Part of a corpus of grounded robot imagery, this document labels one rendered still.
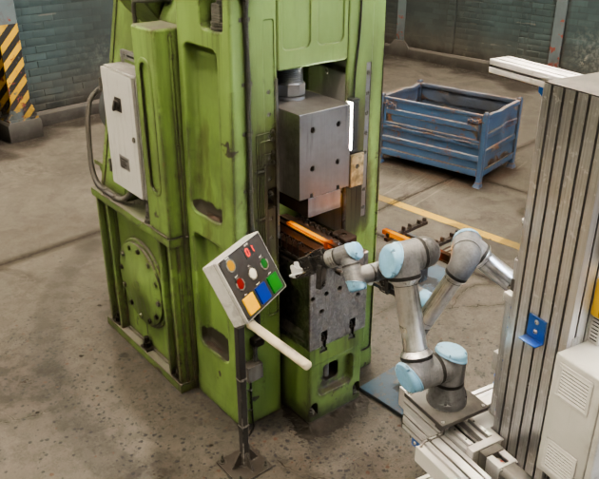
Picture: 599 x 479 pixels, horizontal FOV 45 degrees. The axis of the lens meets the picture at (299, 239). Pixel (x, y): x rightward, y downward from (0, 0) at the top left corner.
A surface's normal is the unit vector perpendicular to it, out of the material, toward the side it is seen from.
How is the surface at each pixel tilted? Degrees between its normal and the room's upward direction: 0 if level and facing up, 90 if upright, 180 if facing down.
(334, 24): 90
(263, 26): 90
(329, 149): 90
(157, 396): 0
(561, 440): 90
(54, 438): 0
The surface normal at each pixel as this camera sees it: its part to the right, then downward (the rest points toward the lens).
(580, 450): -0.87, 0.22
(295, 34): 0.62, 0.34
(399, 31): -0.71, 0.31
